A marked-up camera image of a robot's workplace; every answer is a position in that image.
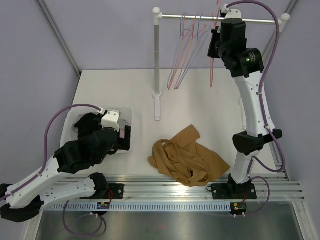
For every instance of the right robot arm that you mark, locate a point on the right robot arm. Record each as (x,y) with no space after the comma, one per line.
(229,43)

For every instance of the clear plastic basket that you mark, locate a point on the clear plastic basket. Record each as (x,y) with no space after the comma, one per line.
(70,133)

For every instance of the black tank top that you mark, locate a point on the black tank top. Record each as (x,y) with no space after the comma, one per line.
(90,128)

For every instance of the pink hanger of green top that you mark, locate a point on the pink hanger of green top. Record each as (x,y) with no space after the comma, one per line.
(184,49)

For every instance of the white slotted cable duct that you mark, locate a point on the white slotted cable duct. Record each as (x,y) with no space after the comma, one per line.
(119,206)

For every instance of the brown tank top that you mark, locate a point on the brown tank top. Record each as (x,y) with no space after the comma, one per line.
(186,161)

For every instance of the silver clothes rack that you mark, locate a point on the silver clothes rack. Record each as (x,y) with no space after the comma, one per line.
(158,15)

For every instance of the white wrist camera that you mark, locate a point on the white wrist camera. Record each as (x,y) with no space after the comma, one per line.
(230,13)
(111,119)

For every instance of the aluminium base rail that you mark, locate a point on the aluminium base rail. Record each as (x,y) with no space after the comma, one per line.
(163,188)

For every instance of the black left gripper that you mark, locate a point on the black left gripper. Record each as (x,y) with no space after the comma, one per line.
(124,143)

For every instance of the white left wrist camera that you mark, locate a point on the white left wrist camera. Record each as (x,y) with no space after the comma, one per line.
(111,119)

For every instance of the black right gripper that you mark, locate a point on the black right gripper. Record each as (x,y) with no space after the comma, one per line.
(216,35)

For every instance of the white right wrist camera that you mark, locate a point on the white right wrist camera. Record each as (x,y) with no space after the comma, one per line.
(230,13)

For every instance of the mauve pink tank top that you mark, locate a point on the mauve pink tank top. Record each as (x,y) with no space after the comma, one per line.
(122,132)

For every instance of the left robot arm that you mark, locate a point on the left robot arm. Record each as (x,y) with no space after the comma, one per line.
(27,198)

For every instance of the blue hanger of mauve top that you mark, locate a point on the blue hanger of mauve top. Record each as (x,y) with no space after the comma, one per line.
(176,52)

